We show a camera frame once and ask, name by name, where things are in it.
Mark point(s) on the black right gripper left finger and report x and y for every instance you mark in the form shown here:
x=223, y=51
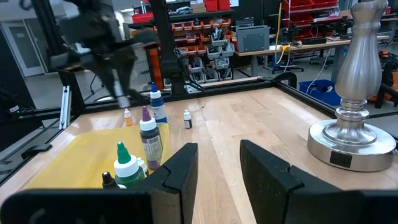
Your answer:
x=93, y=208

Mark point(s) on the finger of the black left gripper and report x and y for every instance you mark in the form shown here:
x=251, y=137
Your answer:
x=109, y=79
x=127, y=77

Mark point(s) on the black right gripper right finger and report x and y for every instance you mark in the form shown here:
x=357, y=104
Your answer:
x=311, y=205

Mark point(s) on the large black food coloring bottle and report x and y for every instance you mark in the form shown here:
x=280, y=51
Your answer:
x=108, y=180

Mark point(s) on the large green food coloring bottle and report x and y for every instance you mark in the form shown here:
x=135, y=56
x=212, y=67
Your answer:
x=127, y=169

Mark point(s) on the small white-capped coloring bottle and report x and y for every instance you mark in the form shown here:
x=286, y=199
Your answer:
x=142, y=164

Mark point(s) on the large purple food coloring bottle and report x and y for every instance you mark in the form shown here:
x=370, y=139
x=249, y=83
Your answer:
x=151, y=143

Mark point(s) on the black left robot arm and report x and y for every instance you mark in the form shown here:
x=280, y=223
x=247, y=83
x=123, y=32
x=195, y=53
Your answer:
x=169, y=62

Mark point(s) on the large blue food coloring bottle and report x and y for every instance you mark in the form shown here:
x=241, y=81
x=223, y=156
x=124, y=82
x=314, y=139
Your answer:
x=158, y=105

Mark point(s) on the silver aluminium extrusion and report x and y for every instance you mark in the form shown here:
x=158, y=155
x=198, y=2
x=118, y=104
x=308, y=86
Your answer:
x=65, y=107

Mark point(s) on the yellow plastic tray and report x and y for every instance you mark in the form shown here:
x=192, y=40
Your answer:
x=77, y=155

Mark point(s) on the shelf rack with parts bins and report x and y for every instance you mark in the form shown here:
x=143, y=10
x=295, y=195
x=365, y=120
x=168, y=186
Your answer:
x=217, y=40

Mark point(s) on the blue plastic bin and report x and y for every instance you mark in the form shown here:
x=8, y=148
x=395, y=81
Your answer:
x=323, y=96

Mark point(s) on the black office chair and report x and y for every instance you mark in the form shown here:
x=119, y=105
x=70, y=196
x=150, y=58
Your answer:
x=287, y=67

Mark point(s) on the orange shop vacuum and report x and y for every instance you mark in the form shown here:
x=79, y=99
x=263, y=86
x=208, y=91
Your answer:
x=392, y=81

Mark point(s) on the long wooden workbench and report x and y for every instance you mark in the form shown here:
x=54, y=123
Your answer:
x=311, y=46

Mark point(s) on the rack of red bins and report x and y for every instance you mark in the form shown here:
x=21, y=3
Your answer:
x=298, y=12

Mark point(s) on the black aluminium table frame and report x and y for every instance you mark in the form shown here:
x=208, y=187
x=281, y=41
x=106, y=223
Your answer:
x=236, y=88

